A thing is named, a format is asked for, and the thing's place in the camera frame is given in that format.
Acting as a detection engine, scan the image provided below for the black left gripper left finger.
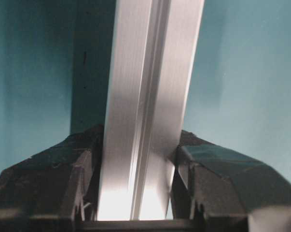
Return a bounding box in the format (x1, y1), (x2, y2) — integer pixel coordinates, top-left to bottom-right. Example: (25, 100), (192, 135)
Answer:
(0, 125), (104, 232)

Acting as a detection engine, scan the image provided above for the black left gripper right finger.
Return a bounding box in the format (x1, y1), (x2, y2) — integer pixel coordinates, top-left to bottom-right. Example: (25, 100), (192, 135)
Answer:
(171, 131), (291, 232)

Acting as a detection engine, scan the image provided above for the silver aluminium rail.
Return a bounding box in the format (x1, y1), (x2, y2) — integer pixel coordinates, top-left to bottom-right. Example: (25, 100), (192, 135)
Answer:
(97, 0), (204, 221)

